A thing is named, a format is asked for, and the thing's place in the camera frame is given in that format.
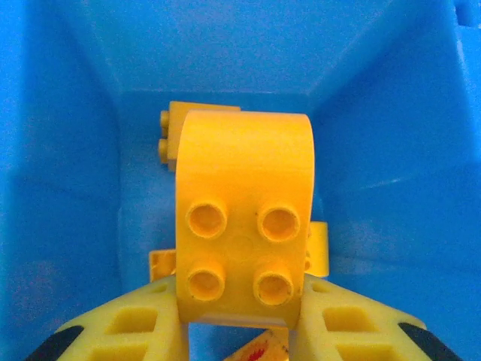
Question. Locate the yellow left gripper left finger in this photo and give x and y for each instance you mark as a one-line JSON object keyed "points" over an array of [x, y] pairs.
{"points": [[112, 331]]}

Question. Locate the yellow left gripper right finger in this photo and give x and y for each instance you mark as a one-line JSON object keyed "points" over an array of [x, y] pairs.
{"points": [[357, 331]]}

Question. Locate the yellow square lego brick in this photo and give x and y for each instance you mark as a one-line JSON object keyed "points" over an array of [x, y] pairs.
{"points": [[173, 128], [161, 263]]}

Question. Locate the yellow curved lego brick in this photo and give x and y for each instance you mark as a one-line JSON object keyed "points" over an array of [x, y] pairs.
{"points": [[244, 169]]}

